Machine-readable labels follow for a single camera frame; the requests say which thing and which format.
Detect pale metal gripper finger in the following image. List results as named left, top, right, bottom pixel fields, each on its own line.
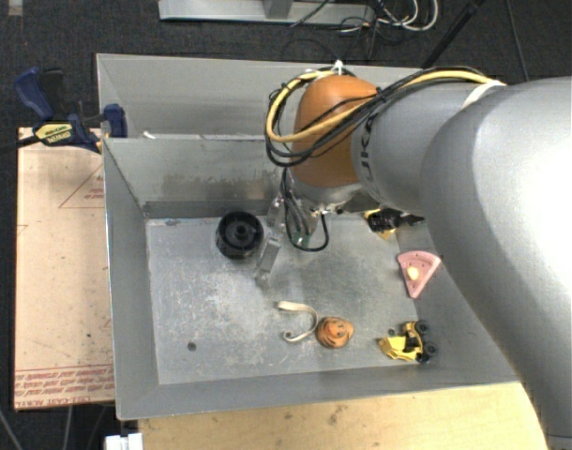
left=254, top=236, right=283, bottom=287
left=265, top=197, right=284, bottom=229

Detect black ribbed round knob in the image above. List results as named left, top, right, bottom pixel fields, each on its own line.
left=214, top=210, right=266, bottom=261

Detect grey metal bin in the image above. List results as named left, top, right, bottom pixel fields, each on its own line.
left=96, top=52, right=527, bottom=422

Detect beige rubber band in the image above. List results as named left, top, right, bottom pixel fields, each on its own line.
left=277, top=299, right=320, bottom=344

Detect yellow flat toy piece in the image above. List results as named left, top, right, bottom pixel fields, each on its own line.
left=364, top=208, right=397, bottom=242

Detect orange tiger toy head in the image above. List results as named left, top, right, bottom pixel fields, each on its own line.
left=314, top=316, right=355, bottom=349

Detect pink triangular toy slice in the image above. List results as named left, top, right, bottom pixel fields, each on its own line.
left=396, top=249, right=443, bottom=300

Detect yellow toy car black wheels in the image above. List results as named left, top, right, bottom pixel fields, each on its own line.
left=377, top=319, right=440, bottom=366

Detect brown cardboard board red print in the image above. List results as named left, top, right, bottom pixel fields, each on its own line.
left=13, top=127, right=116, bottom=412

